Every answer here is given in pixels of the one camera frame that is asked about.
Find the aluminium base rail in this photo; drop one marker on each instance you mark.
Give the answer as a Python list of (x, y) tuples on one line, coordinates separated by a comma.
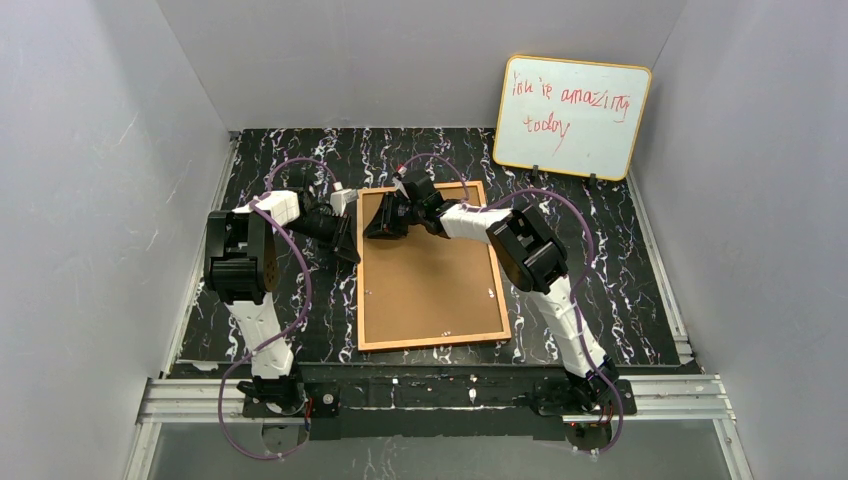
[(437, 425)]

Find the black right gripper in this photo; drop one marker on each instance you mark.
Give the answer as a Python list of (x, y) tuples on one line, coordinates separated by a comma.
[(400, 216)]

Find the orange wooden picture frame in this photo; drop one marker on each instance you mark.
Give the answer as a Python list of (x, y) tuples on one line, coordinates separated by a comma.
[(430, 343)]

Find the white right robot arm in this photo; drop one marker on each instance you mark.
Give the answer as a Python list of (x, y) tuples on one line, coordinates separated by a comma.
[(530, 253)]

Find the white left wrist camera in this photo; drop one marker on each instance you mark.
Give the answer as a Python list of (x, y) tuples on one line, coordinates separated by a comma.
[(341, 198)]

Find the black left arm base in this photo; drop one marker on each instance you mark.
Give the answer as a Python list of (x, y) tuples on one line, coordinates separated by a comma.
[(301, 400)]

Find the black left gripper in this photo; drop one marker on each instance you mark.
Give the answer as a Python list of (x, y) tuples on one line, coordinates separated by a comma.
[(334, 230)]

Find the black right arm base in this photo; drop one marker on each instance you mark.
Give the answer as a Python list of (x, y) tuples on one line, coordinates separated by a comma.
[(559, 397)]

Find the yellow-framed whiteboard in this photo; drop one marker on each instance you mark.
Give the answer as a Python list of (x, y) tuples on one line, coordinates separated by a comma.
[(570, 117)]

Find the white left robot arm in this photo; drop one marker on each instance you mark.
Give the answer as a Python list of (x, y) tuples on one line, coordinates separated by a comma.
[(241, 266)]

